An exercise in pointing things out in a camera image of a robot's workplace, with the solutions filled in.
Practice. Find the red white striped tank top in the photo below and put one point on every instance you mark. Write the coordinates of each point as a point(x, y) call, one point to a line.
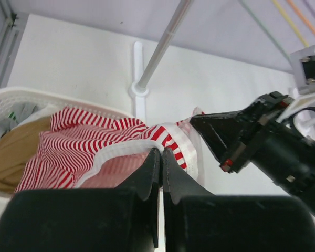
point(80, 144)

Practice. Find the white plastic laundry basket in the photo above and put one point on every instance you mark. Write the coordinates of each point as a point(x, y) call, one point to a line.
point(14, 99)

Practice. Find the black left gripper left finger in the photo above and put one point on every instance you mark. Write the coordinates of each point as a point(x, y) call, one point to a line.
point(124, 218)

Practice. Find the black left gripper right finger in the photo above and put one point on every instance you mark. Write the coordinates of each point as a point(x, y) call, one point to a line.
point(197, 220)

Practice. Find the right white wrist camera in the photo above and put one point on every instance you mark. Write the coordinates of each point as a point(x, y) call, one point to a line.
point(303, 66)

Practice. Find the silver clothes rack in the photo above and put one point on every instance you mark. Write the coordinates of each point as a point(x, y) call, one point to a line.
point(142, 74)

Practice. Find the tan brown garment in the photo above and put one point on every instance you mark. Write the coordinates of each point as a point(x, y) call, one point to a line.
point(17, 147)

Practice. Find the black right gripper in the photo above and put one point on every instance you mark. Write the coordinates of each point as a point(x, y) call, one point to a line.
point(254, 135)

